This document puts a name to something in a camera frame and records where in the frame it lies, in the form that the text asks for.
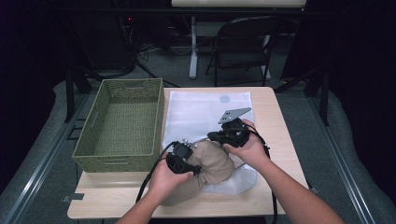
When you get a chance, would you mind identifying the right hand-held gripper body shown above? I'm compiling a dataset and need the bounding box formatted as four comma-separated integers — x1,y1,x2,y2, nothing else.
214,106,253,148

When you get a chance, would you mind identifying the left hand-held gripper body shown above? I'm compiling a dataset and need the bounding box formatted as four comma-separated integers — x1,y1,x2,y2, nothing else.
165,139,200,175

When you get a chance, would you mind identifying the beige garment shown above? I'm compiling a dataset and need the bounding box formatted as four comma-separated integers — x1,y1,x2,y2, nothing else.
160,140,236,207

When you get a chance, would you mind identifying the white mesh laundry bag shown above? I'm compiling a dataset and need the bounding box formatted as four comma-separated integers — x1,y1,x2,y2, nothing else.
162,91,259,195

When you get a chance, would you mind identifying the green woven basket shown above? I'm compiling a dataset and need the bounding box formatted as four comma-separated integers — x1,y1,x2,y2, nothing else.
72,77,165,174

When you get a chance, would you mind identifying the person's right hand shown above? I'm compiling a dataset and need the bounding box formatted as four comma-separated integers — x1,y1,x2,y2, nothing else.
222,119,272,171

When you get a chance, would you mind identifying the person's left hand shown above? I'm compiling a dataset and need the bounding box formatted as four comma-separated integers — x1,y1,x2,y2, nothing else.
148,151,194,203

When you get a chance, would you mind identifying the black folding chair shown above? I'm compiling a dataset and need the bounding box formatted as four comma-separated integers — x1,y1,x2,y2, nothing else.
205,16,300,88

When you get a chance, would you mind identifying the white desk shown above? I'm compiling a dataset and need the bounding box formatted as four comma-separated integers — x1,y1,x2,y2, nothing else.
170,0,307,80

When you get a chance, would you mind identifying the black metal stand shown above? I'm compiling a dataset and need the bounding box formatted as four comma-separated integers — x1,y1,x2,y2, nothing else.
274,66,331,127
64,66,104,124

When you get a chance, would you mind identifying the grey tape strip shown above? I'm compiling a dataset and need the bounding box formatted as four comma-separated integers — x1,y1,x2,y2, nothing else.
61,192,85,203

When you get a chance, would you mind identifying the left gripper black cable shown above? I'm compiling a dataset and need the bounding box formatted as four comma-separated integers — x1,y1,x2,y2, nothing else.
134,141,178,204

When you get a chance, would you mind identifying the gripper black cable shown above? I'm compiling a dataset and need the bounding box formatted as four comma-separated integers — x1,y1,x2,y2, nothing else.
134,141,178,204
244,122,278,224

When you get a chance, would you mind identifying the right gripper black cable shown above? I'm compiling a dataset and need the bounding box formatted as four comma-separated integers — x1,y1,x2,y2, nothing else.
244,122,278,224

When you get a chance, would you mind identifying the bundle of floor cables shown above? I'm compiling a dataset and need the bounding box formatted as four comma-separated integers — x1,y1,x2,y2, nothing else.
124,18,194,88

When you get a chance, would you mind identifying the metal floor rail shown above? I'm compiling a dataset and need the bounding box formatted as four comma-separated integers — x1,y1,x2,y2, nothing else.
306,96,377,224
0,92,92,224

